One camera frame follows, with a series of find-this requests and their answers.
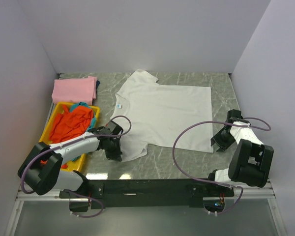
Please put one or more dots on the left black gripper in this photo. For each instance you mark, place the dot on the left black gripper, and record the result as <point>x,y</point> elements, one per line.
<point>115,155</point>

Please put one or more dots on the folded pink t shirt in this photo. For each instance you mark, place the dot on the folded pink t shirt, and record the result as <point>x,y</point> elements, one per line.
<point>74,90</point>

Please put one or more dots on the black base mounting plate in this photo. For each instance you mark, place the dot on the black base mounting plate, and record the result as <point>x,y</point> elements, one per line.
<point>145,193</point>

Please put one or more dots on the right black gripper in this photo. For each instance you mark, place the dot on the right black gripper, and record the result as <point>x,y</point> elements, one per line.
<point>216,139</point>

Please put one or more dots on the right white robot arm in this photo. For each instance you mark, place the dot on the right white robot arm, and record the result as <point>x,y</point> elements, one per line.
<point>252,159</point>

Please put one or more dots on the teal t shirt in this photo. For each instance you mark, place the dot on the teal t shirt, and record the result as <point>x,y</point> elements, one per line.
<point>81,119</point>

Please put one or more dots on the folded navy t shirt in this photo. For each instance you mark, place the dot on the folded navy t shirt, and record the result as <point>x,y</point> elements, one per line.
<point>97,85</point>

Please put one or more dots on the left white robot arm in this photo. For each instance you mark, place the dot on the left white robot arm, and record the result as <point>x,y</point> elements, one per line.
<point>41,170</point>

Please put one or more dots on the orange t shirt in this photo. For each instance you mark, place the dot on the orange t shirt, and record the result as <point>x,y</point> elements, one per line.
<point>56,129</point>

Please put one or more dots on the white t shirt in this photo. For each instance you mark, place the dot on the white t shirt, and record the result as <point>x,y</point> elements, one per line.
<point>156,114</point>

